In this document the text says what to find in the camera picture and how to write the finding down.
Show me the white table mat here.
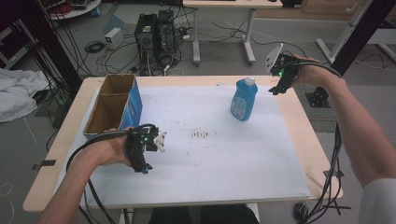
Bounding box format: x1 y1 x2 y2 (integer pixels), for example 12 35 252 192
57 85 311 209

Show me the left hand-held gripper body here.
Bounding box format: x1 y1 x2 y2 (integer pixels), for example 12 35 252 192
124 124 167 175

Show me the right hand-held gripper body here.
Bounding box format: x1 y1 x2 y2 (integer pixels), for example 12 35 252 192
264 43 301 91

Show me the white small box device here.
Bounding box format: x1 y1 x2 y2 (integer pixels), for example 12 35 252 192
104 27 125 50

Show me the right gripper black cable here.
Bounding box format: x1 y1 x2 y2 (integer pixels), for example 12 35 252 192
274 59 352 224

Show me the person's left hand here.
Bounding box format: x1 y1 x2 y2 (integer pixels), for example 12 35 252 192
83 126 134 168

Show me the white desk with metal legs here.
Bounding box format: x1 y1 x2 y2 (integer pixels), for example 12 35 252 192
182 0 284 67

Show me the white round table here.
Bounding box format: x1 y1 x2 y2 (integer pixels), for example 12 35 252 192
40 0 102 21

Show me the blue cardboard box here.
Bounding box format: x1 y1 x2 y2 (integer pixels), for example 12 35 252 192
82 74 144 140

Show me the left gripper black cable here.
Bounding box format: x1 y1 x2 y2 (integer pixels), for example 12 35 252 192
65 123 157 224

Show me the blue plastic bottle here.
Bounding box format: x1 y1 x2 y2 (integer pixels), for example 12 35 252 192
230 77 259 122

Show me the coiled black cable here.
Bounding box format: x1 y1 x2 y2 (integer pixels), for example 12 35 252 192
84 40 106 54

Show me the black computer tower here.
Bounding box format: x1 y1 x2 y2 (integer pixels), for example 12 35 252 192
134 9 179 77

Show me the black metal stand post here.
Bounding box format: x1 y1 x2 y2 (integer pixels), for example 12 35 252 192
12 0 83 91
331 0 396 77

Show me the person's right hand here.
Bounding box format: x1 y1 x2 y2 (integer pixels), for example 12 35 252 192
290 54 335 88

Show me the white crumpled cloth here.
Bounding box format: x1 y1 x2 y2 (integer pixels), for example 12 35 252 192
0 68 50 123

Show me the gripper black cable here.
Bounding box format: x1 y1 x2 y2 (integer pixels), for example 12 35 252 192
65 123 157 224
274 59 352 224

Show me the black floor base plate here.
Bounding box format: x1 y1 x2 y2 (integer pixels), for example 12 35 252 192
304 86 332 109

